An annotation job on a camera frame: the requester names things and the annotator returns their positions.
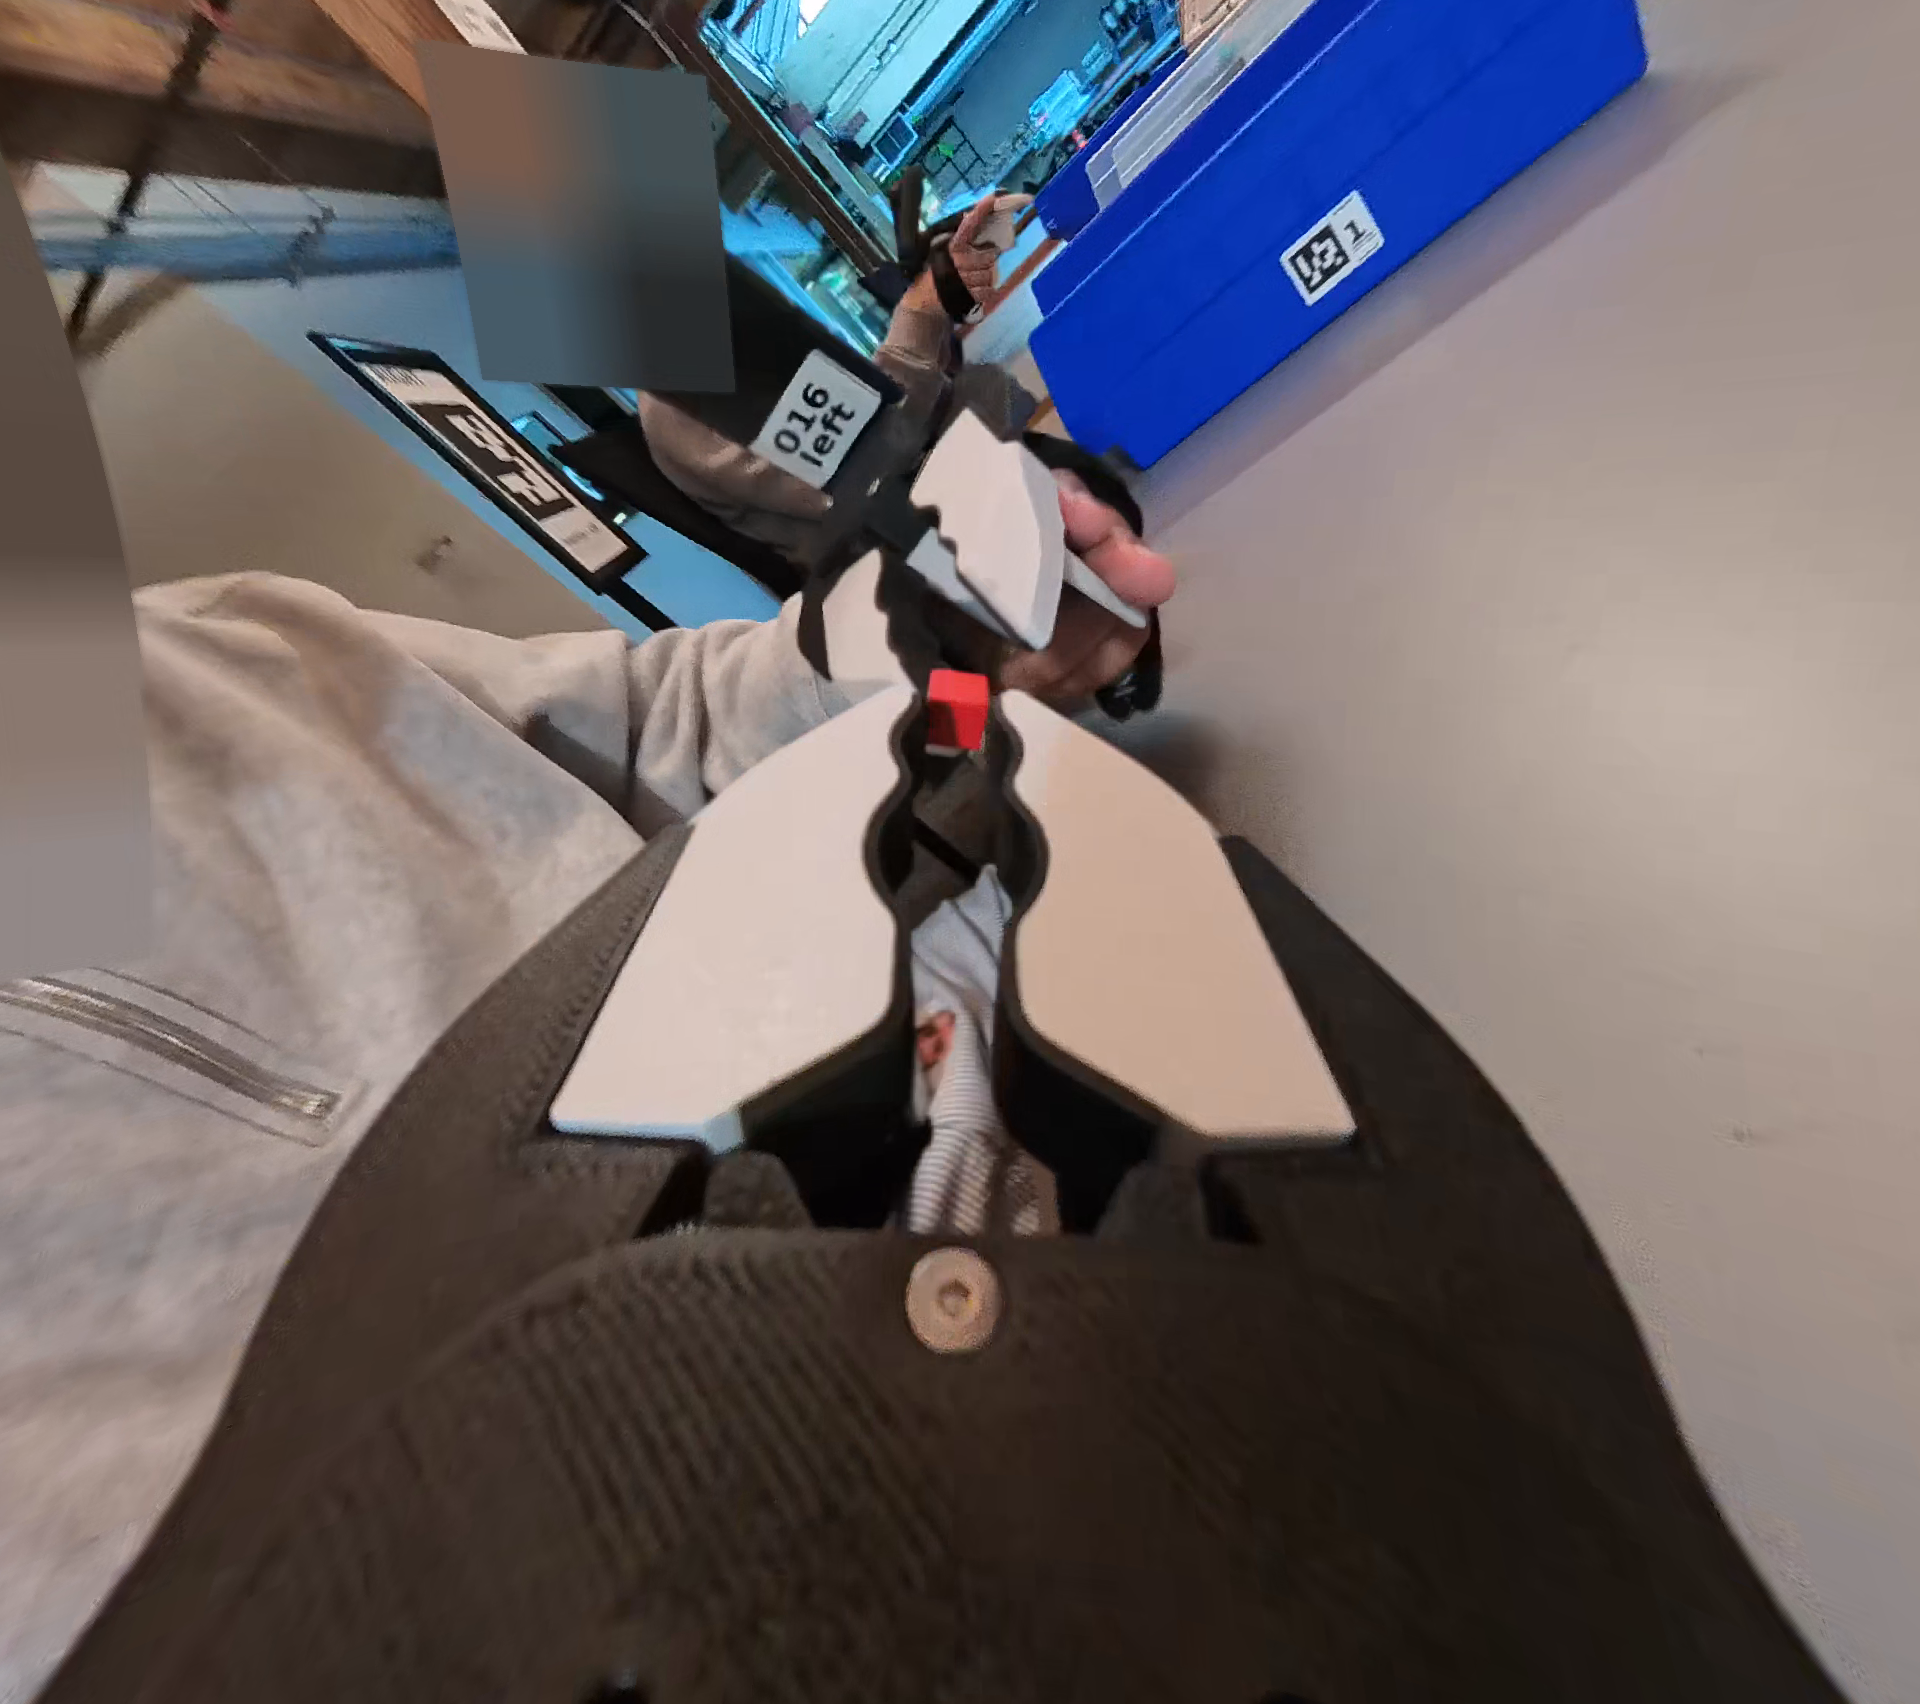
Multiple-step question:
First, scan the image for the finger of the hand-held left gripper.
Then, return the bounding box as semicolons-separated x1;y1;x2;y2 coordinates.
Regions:
862;408;1088;653
799;556;940;689

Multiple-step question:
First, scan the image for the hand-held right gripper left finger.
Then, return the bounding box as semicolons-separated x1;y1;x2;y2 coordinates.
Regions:
546;684;920;1155

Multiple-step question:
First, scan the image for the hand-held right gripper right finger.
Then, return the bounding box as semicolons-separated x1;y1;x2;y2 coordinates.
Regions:
994;688;1361;1148

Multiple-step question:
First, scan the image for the person's left forearm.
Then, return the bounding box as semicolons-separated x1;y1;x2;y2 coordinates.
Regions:
135;569;903;843

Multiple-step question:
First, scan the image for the person's left hand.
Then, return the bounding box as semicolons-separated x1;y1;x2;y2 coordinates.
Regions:
1024;480;1182;712

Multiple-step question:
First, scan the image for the striped cloth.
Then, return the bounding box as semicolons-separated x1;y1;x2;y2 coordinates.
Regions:
904;864;1063;1236

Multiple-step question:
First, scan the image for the black framed sign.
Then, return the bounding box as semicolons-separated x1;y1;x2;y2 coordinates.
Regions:
307;329;651;593

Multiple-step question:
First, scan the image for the large blue plastic bin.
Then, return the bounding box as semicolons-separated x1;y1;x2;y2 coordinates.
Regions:
1027;0;1653;472

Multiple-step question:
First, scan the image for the person's grey sweatshirt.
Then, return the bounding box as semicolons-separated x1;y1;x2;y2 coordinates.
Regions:
0;569;709;1704

